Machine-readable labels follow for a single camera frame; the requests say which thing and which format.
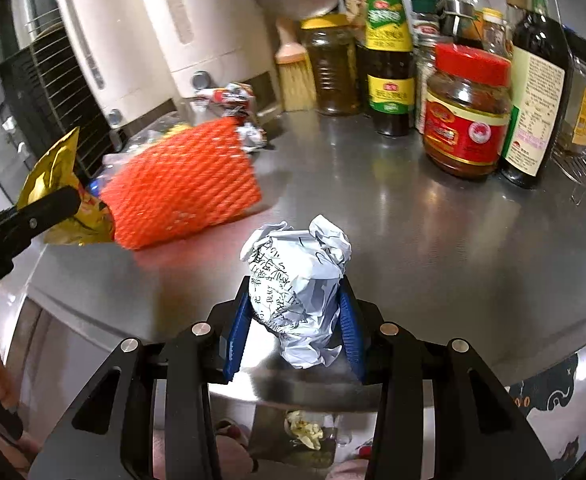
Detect pink handled brush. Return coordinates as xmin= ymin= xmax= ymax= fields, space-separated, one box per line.
xmin=275 ymin=16 xmax=316 ymax=112

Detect steel trash bin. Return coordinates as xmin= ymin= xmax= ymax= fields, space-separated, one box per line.
xmin=249 ymin=405 xmax=337 ymax=470

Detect red lid chili jar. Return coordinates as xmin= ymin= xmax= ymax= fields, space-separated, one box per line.
xmin=422 ymin=44 xmax=512 ymax=180

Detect orange foam fruit net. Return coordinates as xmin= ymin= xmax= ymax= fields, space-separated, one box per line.
xmin=100 ymin=117 xmax=261 ymax=250

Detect printed paper ball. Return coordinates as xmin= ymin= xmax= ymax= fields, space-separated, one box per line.
xmin=240 ymin=214 xmax=351 ymax=370

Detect white grain dispenser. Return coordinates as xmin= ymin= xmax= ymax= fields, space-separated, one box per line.
xmin=57 ymin=0 xmax=176 ymax=129
xmin=142 ymin=0 xmax=280 ymax=113

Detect right white grain dispenser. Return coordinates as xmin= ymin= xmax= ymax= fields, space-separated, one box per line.
xmin=142 ymin=0 xmax=280 ymax=113

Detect dark soy sauce bottle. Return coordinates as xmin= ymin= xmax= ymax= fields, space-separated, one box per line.
xmin=499 ymin=0 xmax=573 ymax=188

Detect black lid spice jar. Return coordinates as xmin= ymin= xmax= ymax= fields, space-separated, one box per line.
xmin=556 ymin=27 xmax=586 ymax=156

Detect black toaster oven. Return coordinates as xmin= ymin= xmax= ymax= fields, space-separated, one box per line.
xmin=0 ymin=46 xmax=105 ymax=201

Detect pale yellow paper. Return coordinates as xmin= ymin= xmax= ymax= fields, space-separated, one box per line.
xmin=284 ymin=410 xmax=325 ymax=451

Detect yellow snack wrapper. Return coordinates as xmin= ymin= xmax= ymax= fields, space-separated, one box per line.
xmin=16 ymin=127 xmax=115 ymax=246

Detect cat sticker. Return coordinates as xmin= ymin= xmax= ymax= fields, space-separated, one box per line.
xmin=509 ymin=353 xmax=579 ymax=417

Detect wire oven rack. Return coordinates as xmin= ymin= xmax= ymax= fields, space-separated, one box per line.
xmin=26 ymin=9 xmax=112 ymax=185

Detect yellow lid oil jar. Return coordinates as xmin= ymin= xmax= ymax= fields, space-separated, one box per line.
xmin=301 ymin=13 xmax=359 ymax=116

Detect wire rack on counter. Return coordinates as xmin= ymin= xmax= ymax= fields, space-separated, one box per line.
xmin=552 ymin=146 xmax=586 ymax=194

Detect left white grain dispenser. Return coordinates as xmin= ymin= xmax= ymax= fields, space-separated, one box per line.
xmin=57 ymin=0 xmax=176 ymax=129

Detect red white snack wrapper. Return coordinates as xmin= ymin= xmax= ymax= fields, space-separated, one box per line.
xmin=190 ymin=82 xmax=268 ymax=153

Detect clear bottle blue cap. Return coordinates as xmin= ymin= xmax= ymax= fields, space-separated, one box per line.
xmin=88 ymin=122 xmax=191 ymax=197

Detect green label sauce bottle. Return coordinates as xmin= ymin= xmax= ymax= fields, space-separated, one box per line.
xmin=365 ymin=0 xmax=415 ymax=138

